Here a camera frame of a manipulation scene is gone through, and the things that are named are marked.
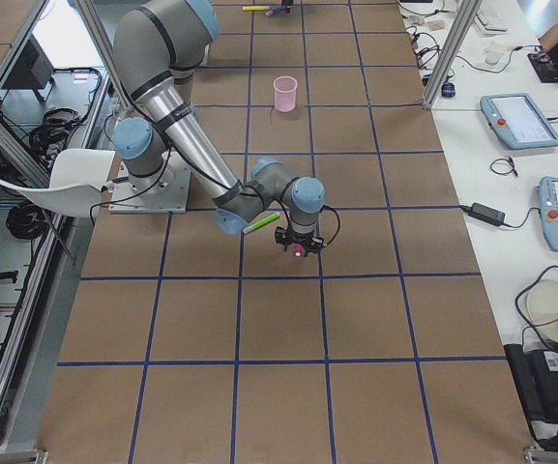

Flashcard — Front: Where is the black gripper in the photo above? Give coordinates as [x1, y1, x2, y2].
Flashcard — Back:
[275, 227, 325, 256]

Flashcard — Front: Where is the purple marker pen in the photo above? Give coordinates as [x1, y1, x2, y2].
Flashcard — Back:
[265, 6, 289, 16]

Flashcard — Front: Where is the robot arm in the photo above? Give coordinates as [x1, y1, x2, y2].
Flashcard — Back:
[112, 1, 326, 254]

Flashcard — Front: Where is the pink mesh cup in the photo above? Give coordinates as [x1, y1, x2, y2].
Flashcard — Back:
[273, 75, 299, 113]

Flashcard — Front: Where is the green marker pen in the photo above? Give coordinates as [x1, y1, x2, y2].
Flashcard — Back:
[242, 211, 280, 235]

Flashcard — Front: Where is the black power adapter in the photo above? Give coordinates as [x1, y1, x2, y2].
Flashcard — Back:
[459, 202, 505, 227]

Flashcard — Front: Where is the white chair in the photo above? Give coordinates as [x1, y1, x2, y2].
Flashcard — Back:
[0, 148, 115, 218]

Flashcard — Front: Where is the yellow marker pen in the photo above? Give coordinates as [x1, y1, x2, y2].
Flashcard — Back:
[242, 5, 271, 12]

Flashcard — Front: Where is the blue teach pendant far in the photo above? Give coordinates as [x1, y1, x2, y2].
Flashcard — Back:
[480, 93, 558, 150]

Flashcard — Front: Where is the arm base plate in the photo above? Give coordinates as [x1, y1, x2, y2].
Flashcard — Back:
[108, 150, 191, 215]

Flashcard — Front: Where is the aluminium frame post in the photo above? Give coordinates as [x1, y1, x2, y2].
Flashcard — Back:
[422, 0, 482, 110]

